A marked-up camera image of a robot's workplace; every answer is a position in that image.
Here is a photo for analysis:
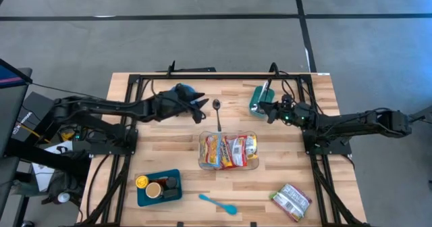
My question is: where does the black computer monitor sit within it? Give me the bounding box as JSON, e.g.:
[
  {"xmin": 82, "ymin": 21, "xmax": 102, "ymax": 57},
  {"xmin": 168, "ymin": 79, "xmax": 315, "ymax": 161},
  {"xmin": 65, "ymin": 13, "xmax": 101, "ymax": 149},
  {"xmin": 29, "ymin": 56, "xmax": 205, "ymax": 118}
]
[{"xmin": 0, "ymin": 58, "xmax": 34, "ymax": 159}]

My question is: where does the jar with yellow lid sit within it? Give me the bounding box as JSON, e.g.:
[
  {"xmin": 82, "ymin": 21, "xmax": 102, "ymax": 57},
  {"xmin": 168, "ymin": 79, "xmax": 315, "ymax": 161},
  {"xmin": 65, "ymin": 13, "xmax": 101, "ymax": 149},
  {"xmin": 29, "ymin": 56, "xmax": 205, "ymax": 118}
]
[{"xmin": 135, "ymin": 175, "xmax": 151, "ymax": 190}]

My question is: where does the dark teal plastic tray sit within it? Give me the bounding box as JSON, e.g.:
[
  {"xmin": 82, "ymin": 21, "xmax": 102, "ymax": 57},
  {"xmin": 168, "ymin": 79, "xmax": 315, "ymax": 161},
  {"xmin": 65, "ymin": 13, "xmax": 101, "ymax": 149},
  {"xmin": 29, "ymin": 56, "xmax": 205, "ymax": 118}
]
[{"xmin": 136, "ymin": 168, "xmax": 183, "ymax": 207}]

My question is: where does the clear plastic bin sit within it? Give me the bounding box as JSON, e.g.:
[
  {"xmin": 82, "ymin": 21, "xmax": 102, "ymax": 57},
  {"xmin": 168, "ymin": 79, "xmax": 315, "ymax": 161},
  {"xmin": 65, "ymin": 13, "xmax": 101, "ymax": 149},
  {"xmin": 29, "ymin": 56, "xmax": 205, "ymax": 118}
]
[{"xmin": 198, "ymin": 130, "xmax": 260, "ymax": 172}]

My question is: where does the white paper sheet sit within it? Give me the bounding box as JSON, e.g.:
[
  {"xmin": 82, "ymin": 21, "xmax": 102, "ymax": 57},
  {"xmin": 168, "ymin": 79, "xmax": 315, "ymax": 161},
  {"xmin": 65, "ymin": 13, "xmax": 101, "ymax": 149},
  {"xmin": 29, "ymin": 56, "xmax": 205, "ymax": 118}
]
[{"xmin": 32, "ymin": 141, "xmax": 74, "ymax": 193}]

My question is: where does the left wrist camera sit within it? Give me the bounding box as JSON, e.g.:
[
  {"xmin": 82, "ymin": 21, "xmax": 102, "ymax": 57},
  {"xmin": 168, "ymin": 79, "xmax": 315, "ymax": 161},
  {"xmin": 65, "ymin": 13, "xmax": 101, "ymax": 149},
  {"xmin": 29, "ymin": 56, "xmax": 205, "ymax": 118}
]
[{"xmin": 175, "ymin": 83, "xmax": 196, "ymax": 98}]

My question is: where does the blue ramen noodle packet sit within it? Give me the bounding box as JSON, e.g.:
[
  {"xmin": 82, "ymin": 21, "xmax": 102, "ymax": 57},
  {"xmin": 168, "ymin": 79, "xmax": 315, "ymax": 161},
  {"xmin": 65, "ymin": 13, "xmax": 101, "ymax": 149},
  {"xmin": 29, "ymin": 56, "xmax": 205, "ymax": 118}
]
[{"xmin": 200, "ymin": 134, "xmax": 222, "ymax": 170}]

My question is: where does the black equipment case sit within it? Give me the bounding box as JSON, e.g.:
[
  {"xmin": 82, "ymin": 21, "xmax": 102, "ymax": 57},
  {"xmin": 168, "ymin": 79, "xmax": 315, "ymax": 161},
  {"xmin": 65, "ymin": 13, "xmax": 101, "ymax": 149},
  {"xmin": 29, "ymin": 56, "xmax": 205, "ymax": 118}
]
[{"xmin": 11, "ymin": 91, "xmax": 58, "ymax": 143}]

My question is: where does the red ramen noodle packet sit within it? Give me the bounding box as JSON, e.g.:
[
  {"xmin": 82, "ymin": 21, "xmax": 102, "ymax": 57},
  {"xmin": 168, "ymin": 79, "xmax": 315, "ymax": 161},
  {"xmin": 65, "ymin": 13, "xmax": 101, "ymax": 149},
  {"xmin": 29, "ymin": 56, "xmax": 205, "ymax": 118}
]
[
  {"xmin": 219, "ymin": 135, "xmax": 236, "ymax": 170},
  {"xmin": 231, "ymin": 135, "xmax": 249, "ymax": 167}
]

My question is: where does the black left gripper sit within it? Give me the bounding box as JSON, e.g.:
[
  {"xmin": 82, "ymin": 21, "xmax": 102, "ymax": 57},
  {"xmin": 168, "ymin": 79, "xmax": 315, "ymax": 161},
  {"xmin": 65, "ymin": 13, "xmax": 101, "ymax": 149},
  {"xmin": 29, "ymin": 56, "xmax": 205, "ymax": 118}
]
[{"xmin": 157, "ymin": 91, "xmax": 209, "ymax": 124}]

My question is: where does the peanut butter jar tan lid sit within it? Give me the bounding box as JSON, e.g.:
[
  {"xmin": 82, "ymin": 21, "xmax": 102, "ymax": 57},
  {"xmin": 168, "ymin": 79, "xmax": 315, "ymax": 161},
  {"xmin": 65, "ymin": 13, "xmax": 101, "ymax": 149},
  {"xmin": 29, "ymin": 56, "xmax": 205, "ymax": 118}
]
[{"xmin": 145, "ymin": 182, "xmax": 164, "ymax": 200}]

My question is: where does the white green snack packet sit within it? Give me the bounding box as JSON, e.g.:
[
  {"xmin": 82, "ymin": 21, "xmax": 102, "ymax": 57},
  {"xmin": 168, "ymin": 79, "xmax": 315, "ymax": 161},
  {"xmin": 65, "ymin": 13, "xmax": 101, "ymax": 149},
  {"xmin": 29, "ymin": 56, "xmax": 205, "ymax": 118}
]
[{"xmin": 269, "ymin": 182, "xmax": 313, "ymax": 223}]

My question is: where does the light teal plastic basket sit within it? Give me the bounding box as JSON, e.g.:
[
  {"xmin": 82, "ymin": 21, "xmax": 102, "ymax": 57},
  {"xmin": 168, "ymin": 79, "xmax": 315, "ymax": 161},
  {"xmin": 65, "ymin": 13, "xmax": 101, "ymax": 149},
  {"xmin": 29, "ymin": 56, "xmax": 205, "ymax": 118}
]
[{"xmin": 248, "ymin": 85, "xmax": 275, "ymax": 118}]

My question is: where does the blue bowl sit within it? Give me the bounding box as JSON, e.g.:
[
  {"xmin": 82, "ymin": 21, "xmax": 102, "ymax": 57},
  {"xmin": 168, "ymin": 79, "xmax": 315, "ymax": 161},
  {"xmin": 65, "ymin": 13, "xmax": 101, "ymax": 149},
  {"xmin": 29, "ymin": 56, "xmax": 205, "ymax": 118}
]
[{"xmin": 168, "ymin": 83, "xmax": 199, "ymax": 96}]

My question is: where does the yellow chicken ramen packet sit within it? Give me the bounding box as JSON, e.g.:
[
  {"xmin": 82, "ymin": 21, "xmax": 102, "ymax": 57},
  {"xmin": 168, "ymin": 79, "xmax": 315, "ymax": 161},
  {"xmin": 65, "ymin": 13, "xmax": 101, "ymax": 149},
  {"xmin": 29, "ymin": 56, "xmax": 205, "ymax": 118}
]
[{"xmin": 244, "ymin": 134, "xmax": 259, "ymax": 161}]

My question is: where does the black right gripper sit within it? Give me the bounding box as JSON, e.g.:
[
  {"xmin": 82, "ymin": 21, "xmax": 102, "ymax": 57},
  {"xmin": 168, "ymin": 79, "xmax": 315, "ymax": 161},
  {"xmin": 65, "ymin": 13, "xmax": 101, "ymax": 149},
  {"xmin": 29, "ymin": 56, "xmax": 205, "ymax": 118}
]
[{"xmin": 259, "ymin": 101, "xmax": 320, "ymax": 128}]

